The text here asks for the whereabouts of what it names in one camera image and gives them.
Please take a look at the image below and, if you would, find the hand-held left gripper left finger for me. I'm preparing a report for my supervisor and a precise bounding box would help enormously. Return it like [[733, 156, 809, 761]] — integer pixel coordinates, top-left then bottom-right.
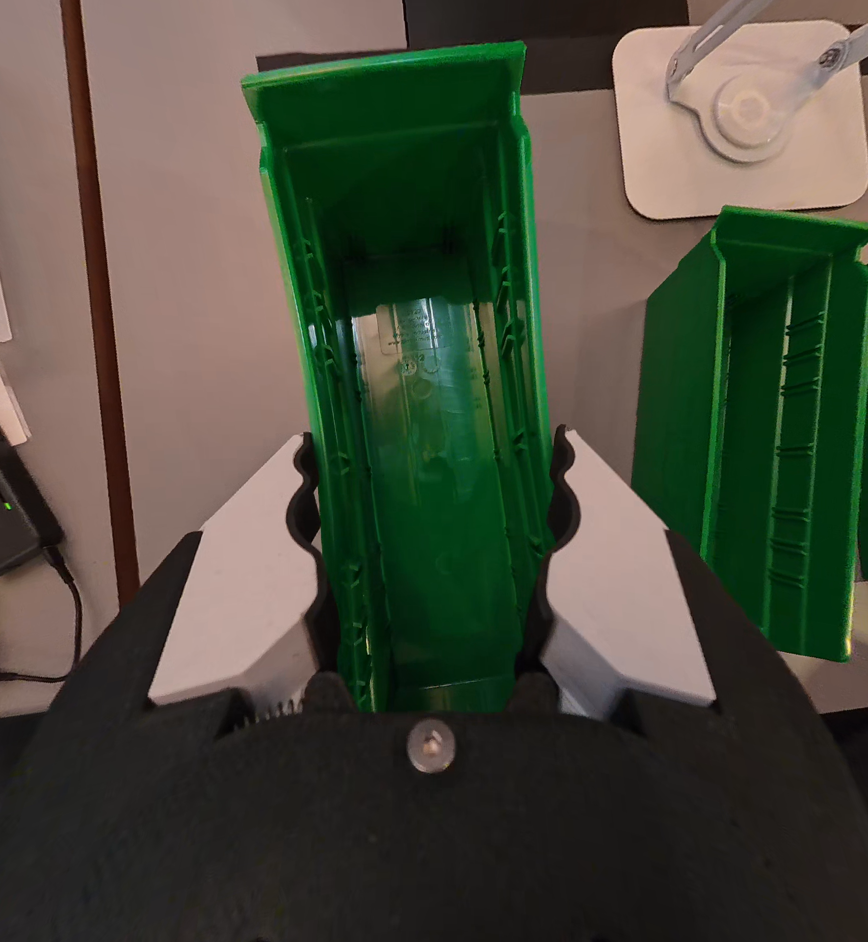
[[147, 433, 333, 721]]

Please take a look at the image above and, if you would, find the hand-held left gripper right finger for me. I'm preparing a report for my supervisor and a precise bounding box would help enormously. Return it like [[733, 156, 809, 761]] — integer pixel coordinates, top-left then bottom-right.
[[537, 425, 717, 721]]

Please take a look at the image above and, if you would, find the brown wooden strip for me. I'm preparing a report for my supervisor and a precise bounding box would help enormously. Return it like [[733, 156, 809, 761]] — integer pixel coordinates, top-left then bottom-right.
[[60, 0, 140, 608]]

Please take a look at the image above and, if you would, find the black charger cable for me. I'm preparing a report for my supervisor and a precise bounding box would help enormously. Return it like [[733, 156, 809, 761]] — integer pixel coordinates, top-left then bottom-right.
[[0, 545, 85, 685]]

